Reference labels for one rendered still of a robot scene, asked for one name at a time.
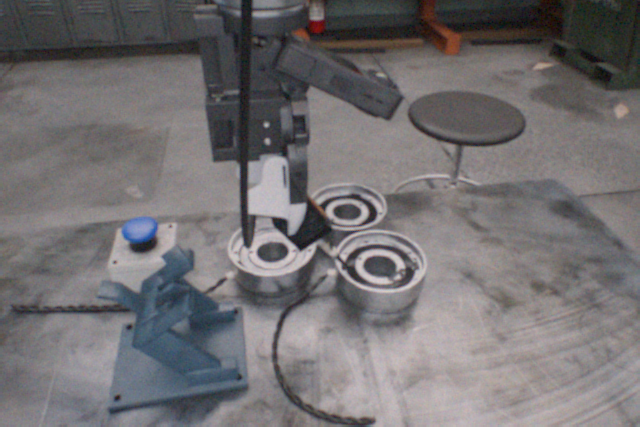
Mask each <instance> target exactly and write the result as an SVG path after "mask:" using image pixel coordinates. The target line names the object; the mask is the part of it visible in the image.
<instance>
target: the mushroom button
mask: <svg viewBox="0 0 640 427"><path fill-rule="evenodd" d="M158 229H159V227H158V223H157V222H156V221H155V220H154V219H152V217H148V216H140V217H137V218H135V219H132V220H130V221H128V222H127V223H126V224H125V225H123V227H122V230H121V234H122V237H123V239H125V240H127V241H129V242H139V244H145V243H147V242H148V240H149V239H152V238H153V237H154V236H155V235H156V234H157V232H158Z"/></svg>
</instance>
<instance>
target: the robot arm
mask: <svg viewBox="0 0 640 427"><path fill-rule="evenodd" d="M213 1H214V2H215V3H216V4H217V5H197V6H195V7H194V11H195V15H194V24H195V32H197V37H198V40H199V47H200V55H201V63H202V71H203V78H204V97H205V101H204V105H205V113H206V116H207V120H208V128H209V135H210V144H211V151H212V159H213V163H217V162H229V161H237V163H239V107H240V36H241V0H213ZM307 1H308V0H253V3H252V31H251V38H252V37H254V35H257V38H258V40H254V39H251V61H250V96H249V142H248V183H254V184H258V185H256V186H254V187H253V189H251V190H248V214H257V215H267V216H276V217H284V218H287V220H288V235H290V234H294V233H295V232H296V230H298V228H299V227H300V225H301V223H302V220H303V219H304V215H305V210H306V202H307V189H308V156H307V146H308V145H309V141H310V122H309V106H308V99H307V96H306V92H307V91H308V89H309V85H310V86H312V87H315V88H317V89H320V90H322V91H324V92H326V94H328V95H331V96H334V97H336V98H338V99H340V100H342V101H346V102H348V103H350V104H352V105H354V106H355V107H356V108H357V110H358V111H362V112H363V113H365V114H367V115H369V116H372V117H374V118H378V117H380V118H383V119H385V120H387V121H389V120H391V119H392V118H393V116H394V115H395V113H396V111H397V109H398V107H399V105H400V104H401V102H402V100H403V99H405V97H403V96H402V94H401V93H400V92H399V90H398V89H397V88H396V86H397V85H396V83H395V82H394V81H393V79H392V78H390V77H388V76H387V75H385V74H384V73H380V72H378V71H376V70H373V69H370V68H369V69H368V70H366V69H364V68H362V67H360V66H357V65H355V63H353V62H351V61H349V60H347V59H345V58H342V57H340V56H338V55H336V54H334V53H332V52H330V51H327V50H325V48H323V47H321V46H319V45H317V44H315V43H312V42H310V41H308V40H306V39H304V38H302V37H300V36H297V34H295V33H293V31H296V30H300V29H302V28H304V27H306V26H307V25H308V24H309V3H308V2H307ZM212 94H215V97H212ZM233 136H234V137H233ZM234 139H236V147H234ZM277 153H278V154H277Z"/></svg>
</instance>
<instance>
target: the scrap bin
mask: <svg viewBox="0 0 640 427"><path fill-rule="evenodd" d="M562 39H563V40H555V41H553V42H552V46H551V51H550V54H549V57H550V58H552V59H554V60H555V61H557V63H558V64H561V65H563V66H564V65H576V66H577V67H579V68H581V69H583V70H585V71H587V72H589V73H590V74H591V75H590V78H589V81H590V82H591V83H593V84H595V85H597V86H599V87H601V88H602V89H604V90H605V92H609V90H624V89H639V88H640V0H563V37H562ZM593 63H594V65H593Z"/></svg>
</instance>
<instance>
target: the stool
mask: <svg viewBox="0 0 640 427"><path fill-rule="evenodd" d="M408 117H409V120H410V122H411V123H412V124H413V125H414V128H415V129H417V130H418V131H419V132H421V133H423V134H425V135H427V136H429V137H431V138H433V139H437V140H440V141H443V143H447V144H452V145H455V149H454V154H453V161H452V166H451V172H450V176H447V175H427V176H419V177H415V178H411V179H409V180H405V181H403V182H401V183H400V184H398V185H397V186H396V187H395V189H394V190H393V191H391V193H397V192H398V191H399V190H400V189H402V187H403V186H405V185H407V184H410V183H412V182H416V181H419V180H425V181H426V183H427V184H428V186H429V187H430V190H436V189H437V187H436V185H434V184H433V183H432V181H431V180H430V179H446V180H448V182H446V183H445V184H444V189H446V187H457V186H460V185H459V184H458V183H457V182H458V181H459V182H464V183H468V184H471V185H480V183H478V182H474V181H472V180H469V179H465V178H460V177H459V171H460V166H461V160H463V154H464V149H465V146H466V147H492V146H499V145H504V143H507V142H510V141H512V140H515V139H516V138H518V137H519V136H521V134H522V133H523V132H524V128H525V125H527V122H526V119H524V116H523V113H522V112H521V111H520V110H519V109H518V108H516V107H515V106H513V105H511V104H509V103H507V102H505V101H502V99H500V98H496V97H493V96H490V95H485V94H481V93H475V92H467V91H442V92H435V93H430V94H426V95H423V97H421V98H418V99H416V100H415V101H414V102H413V103H412V104H411V105H410V107H409V111H408ZM391 193H390V194H391Z"/></svg>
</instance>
